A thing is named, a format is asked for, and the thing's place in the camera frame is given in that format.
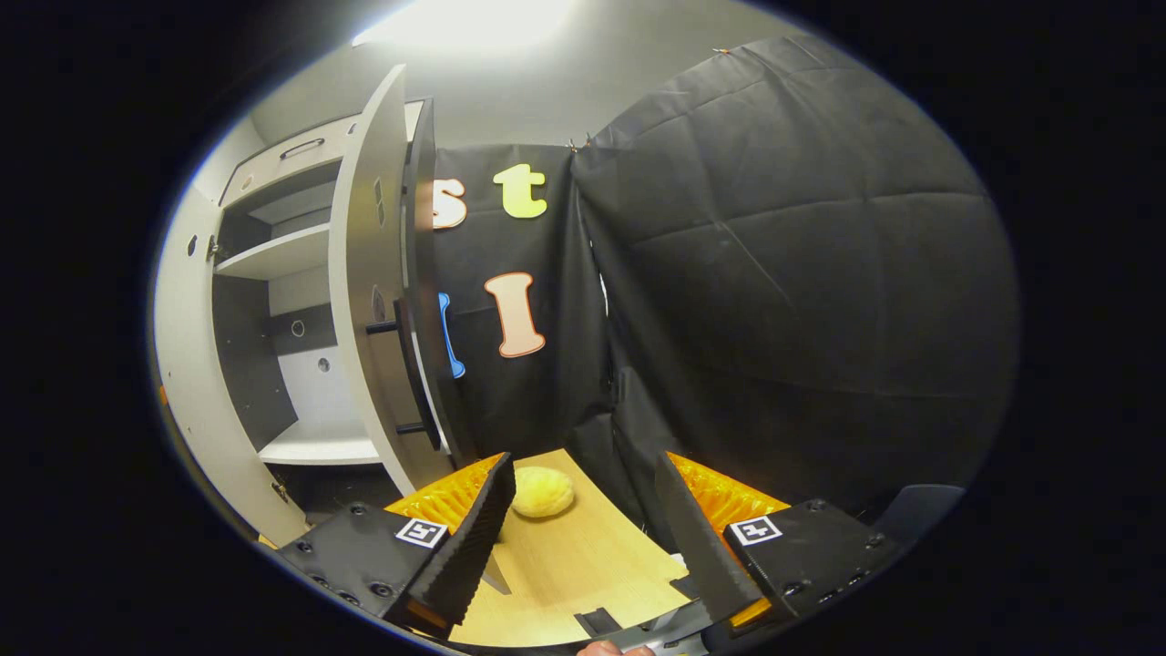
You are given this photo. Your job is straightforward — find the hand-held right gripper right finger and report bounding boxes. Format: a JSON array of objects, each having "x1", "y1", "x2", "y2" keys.
[{"x1": 654, "y1": 451, "x2": 912, "y2": 650}]

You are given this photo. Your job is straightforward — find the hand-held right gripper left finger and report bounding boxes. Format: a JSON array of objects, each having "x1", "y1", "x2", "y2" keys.
[{"x1": 273, "y1": 453, "x2": 517, "y2": 639}]

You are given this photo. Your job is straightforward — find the black door handle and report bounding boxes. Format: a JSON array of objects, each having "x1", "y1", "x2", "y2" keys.
[{"x1": 366, "y1": 299, "x2": 431, "y2": 436}]

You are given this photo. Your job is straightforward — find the grey double-door shoe cabinet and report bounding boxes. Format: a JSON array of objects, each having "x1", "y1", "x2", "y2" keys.
[{"x1": 150, "y1": 64, "x2": 461, "y2": 548}]

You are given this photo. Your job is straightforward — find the white cabinet shelf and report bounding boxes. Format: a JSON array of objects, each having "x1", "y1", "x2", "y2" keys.
[
  {"x1": 214, "y1": 223, "x2": 331, "y2": 282},
  {"x1": 258, "y1": 419, "x2": 382, "y2": 466}
]

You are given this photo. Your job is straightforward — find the grey cabinet drawer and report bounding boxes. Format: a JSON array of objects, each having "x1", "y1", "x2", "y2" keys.
[{"x1": 219, "y1": 114, "x2": 424, "y2": 209}]

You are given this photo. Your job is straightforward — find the yellow fluffy pad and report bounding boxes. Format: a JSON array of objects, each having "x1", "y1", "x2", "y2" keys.
[{"x1": 510, "y1": 466, "x2": 577, "y2": 519}]

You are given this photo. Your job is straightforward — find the black backdrop cloth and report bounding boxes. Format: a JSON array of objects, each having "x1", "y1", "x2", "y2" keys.
[{"x1": 428, "y1": 36, "x2": 1021, "y2": 548}]

